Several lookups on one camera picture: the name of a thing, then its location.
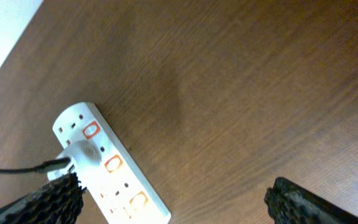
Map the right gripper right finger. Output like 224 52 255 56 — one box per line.
264 177 358 224

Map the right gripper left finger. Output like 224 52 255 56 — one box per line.
0 174 87 224

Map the black USB charging cable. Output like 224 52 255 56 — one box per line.
0 157 71 175

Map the white charger adapter plug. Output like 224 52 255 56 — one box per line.
60 140 101 176

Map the white power strip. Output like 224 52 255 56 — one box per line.
47 102 171 224

